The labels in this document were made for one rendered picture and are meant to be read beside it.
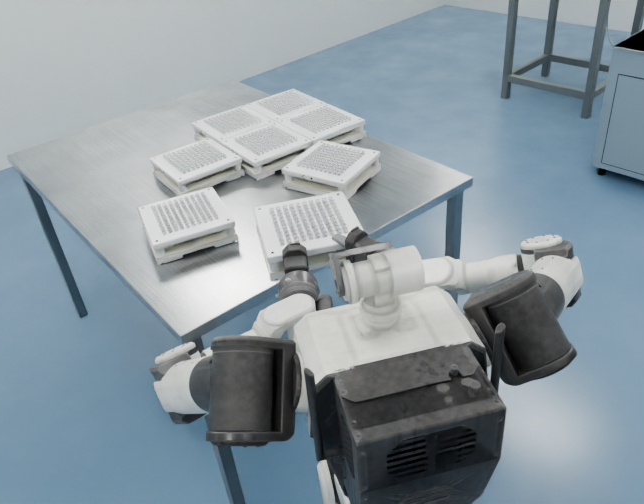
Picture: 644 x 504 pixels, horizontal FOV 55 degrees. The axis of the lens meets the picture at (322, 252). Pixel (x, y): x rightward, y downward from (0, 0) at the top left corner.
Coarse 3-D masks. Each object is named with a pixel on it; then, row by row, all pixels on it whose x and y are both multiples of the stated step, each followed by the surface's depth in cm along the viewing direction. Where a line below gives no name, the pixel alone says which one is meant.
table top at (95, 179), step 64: (128, 128) 264; (192, 128) 259; (64, 192) 221; (128, 192) 217; (256, 192) 209; (384, 192) 202; (448, 192) 200; (128, 256) 183; (192, 256) 181; (256, 256) 178; (192, 320) 157
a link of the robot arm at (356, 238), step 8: (352, 232) 140; (360, 232) 140; (352, 240) 140; (360, 240) 141; (368, 240) 140; (376, 240) 141; (352, 248) 140; (392, 248) 137; (352, 256) 142; (360, 256) 140
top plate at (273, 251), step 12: (336, 192) 166; (276, 204) 164; (288, 204) 163; (300, 204) 162; (336, 204) 161; (348, 204) 160; (264, 216) 159; (276, 216) 158; (312, 216) 157; (348, 216) 156; (264, 228) 154; (288, 228) 153; (348, 228) 151; (360, 228) 151; (264, 240) 150; (276, 240) 149; (300, 240) 148; (312, 240) 148; (324, 240) 148; (276, 252) 145; (312, 252) 146; (324, 252) 146
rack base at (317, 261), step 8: (256, 224) 165; (264, 256) 154; (312, 256) 150; (320, 256) 150; (328, 256) 150; (280, 264) 149; (312, 264) 148; (320, 264) 148; (328, 264) 149; (272, 272) 146; (280, 272) 147; (272, 280) 147
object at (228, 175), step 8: (232, 168) 219; (160, 176) 219; (216, 176) 215; (224, 176) 215; (232, 176) 216; (240, 176) 218; (168, 184) 215; (176, 184) 213; (192, 184) 212; (200, 184) 211; (208, 184) 212; (176, 192) 211; (184, 192) 208
